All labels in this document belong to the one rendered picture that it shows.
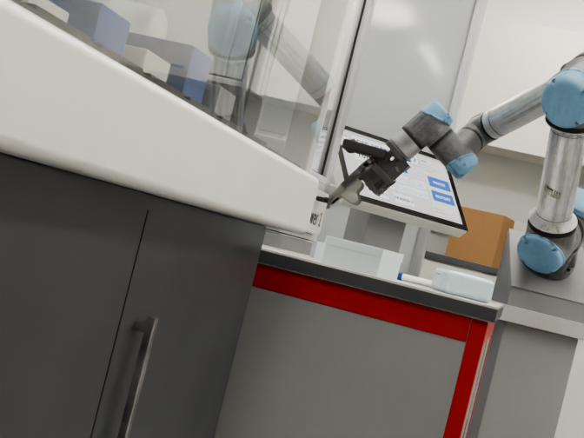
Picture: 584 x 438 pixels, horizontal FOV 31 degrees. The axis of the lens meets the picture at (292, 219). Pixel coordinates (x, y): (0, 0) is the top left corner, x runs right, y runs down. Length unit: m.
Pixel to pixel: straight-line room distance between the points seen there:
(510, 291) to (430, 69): 1.77
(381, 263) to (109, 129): 1.08
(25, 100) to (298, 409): 1.27
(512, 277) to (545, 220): 0.26
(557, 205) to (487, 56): 3.53
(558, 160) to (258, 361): 0.90
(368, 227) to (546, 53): 2.72
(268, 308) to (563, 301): 1.05
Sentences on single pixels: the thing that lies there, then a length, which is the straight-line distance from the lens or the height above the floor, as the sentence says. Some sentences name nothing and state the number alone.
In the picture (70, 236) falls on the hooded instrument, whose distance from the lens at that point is 1.13.
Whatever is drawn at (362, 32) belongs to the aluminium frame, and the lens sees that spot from 3.26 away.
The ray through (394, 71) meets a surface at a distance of 4.41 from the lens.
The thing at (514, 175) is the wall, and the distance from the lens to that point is 6.30.
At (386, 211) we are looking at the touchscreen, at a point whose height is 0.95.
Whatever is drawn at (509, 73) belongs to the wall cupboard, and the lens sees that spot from 6.03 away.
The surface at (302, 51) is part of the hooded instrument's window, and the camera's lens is 1.63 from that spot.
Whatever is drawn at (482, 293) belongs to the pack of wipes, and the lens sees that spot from 2.02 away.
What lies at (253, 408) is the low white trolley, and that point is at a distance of 2.02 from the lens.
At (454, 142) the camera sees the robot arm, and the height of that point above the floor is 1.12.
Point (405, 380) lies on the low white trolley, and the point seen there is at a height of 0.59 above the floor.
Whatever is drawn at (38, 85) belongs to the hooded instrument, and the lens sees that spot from 0.84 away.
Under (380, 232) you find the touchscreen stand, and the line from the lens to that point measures 3.57.
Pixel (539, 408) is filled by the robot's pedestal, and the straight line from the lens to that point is 2.83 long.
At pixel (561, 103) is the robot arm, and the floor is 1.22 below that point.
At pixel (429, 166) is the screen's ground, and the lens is 3.73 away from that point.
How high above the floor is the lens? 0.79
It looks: 1 degrees up
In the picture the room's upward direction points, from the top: 14 degrees clockwise
